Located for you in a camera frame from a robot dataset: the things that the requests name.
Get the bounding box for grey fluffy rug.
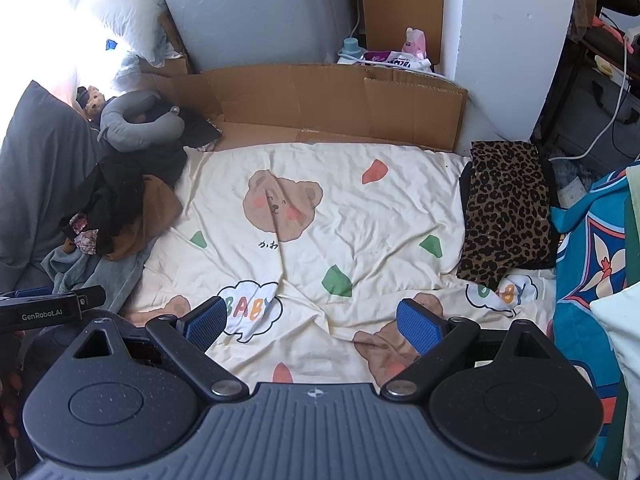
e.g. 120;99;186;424
542;145;591;207

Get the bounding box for black garment pile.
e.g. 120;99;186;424
60;105;223;257

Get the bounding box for pale cream cloth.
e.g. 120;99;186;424
590;280;640;401

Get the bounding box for pink bottle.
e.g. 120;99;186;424
401;27;427;59

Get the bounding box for upright cardboard box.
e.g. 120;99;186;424
357;0;446;64

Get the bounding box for light blue bottle cap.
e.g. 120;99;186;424
337;36;364;64

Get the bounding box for small plush toy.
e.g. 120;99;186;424
76;85;107;122

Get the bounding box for person's left hand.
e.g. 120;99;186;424
0;330;26;443

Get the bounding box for grey green garment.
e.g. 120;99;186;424
41;245;151;307

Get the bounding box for cream bear print bed sheet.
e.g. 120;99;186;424
122;140;559;387

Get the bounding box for brown garment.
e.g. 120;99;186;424
102;174;184;262

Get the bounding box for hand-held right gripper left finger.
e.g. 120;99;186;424
72;296;251;404

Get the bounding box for blue patterned blanket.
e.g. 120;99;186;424
550;165;640;480

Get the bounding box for small floral cloth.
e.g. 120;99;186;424
61;212;101;256

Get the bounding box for leopard print pants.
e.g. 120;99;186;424
457;141;554;285

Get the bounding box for white pillow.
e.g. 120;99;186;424
60;0;172;69

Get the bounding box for grey neck pillow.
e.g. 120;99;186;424
97;91;182;152

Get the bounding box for purple white detergent bag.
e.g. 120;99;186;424
362;50;434;74

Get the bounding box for brown cardboard sheet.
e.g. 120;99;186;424
140;57;469;154

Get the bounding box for dark grey pillow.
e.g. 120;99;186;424
0;80;109;272

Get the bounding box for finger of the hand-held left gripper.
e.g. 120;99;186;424
64;285;108;312

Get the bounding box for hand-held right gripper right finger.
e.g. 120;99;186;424
380;298;554;403

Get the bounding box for black shelf unit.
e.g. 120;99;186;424
570;0;640;81

